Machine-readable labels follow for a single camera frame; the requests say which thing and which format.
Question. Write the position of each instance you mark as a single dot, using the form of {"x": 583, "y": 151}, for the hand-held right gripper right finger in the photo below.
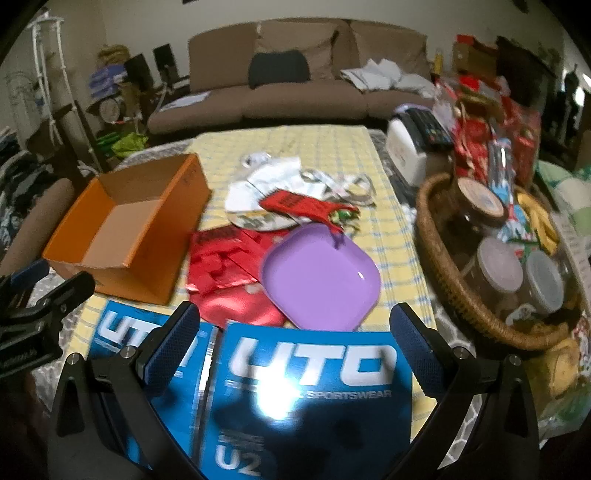
{"x": 410, "y": 339}

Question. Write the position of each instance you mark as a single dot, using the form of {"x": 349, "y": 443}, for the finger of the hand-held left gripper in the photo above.
{"x": 64, "y": 290}
{"x": 28, "y": 277}

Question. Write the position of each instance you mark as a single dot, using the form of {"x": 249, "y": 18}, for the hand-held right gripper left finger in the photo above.
{"x": 173, "y": 341}

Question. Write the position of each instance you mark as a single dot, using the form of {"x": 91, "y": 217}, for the orange cardboard box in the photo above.
{"x": 115, "y": 230}

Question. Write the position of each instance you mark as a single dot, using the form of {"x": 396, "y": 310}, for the small green packet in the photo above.
{"x": 347, "y": 215}

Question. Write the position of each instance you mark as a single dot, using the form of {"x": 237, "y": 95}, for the floral round plate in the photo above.
{"x": 251, "y": 220}

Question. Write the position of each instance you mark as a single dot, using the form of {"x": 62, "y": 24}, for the red plastic grater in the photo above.
{"x": 286, "y": 201}

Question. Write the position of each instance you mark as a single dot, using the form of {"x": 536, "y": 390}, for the white tote bag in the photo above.
{"x": 272, "y": 180}

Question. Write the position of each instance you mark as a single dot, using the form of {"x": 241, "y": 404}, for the brown chair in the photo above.
{"x": 37, "y": 217}

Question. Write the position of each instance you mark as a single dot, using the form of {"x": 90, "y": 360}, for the wicker basket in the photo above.
{"x": 466, "y": 304}

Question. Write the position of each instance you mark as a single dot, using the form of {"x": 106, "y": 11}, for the red foil bag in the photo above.
{"x": 221, "y": 272}

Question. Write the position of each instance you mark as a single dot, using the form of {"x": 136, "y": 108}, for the grey lid glass jar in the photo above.
{"x": 545, "y": 281}
{"x": 498, "y": 265}

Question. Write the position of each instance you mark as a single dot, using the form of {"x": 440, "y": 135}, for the brown lid glass jar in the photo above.
{"x": 478, "y": 198}

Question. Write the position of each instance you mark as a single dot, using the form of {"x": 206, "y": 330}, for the bright green bag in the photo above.
{"x": 127, "y": 145}

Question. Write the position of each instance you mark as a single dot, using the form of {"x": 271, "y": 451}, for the yellow snack packet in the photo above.
{"x": 538, "y": 221}

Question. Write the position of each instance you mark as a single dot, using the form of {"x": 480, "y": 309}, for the round dial scale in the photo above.
{"x": 111, "y": 110}

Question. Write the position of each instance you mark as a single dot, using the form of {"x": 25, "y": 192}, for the white box-shaped appliance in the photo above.
{"x": 406, "y": 152}

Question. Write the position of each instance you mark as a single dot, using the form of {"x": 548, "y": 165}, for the yellow checkered tablecloth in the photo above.
{"x": 323, "y": 152}

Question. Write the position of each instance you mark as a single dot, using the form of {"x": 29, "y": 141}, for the white metal rack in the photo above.
{"x": 46, "y": 69}

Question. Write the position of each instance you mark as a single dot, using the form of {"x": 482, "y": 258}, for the pile of red packages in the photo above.
{"x": 480, "y": 138}

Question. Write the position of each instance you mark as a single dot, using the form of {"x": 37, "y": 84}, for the black remote control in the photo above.
{"x": 429, "y": 127}

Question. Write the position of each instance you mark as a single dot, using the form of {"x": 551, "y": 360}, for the pale green floral bag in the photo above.
{"x": 568, "y": 189}

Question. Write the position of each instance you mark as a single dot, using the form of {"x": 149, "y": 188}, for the white papers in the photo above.
{"x": 184, "y": 100}

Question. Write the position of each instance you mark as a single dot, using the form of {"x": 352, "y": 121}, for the black speaker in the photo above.
{"x": 164, "y": 60}

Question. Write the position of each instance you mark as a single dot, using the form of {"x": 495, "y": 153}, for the brown sofa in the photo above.
{"x": 277, "y": 106}

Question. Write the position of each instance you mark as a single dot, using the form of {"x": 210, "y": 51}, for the white clothes pile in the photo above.
{"x": 383, "y": 76}

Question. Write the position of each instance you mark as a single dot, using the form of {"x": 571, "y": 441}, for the yellow bottle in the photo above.
{"x": 437, "y": 62}

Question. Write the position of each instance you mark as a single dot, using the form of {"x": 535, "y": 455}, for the brown cardboard carton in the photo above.
{"x": 473, "y": 55}

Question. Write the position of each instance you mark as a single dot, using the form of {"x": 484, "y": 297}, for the black cushion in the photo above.
{"x": 278, "y": 69}

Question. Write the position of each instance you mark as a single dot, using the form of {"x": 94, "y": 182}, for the dark wooden cabinet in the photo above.
{"x": 526, "y": 64}

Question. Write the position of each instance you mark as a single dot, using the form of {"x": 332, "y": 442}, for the brown sofa pillow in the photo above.
{"x": 300, "y": 39}

